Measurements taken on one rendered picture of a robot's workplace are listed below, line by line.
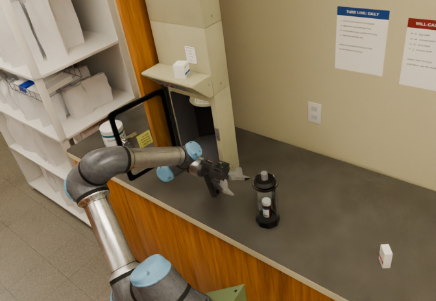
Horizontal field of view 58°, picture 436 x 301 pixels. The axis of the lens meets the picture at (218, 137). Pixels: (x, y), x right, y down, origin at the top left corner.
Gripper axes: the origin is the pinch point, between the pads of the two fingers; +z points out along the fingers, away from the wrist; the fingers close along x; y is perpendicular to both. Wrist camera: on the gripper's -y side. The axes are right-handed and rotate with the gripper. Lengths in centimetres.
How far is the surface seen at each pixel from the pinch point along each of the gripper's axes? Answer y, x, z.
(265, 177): 9.3, -0.7, 9.3
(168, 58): 41, 16, -50
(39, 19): 41, 31, -153
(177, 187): -20.6, 9.5, -38.8
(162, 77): 36, 5, -45
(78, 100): -14, 47, -146
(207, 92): 33.0, 10.6, -25.3
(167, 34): 53, 14, -49
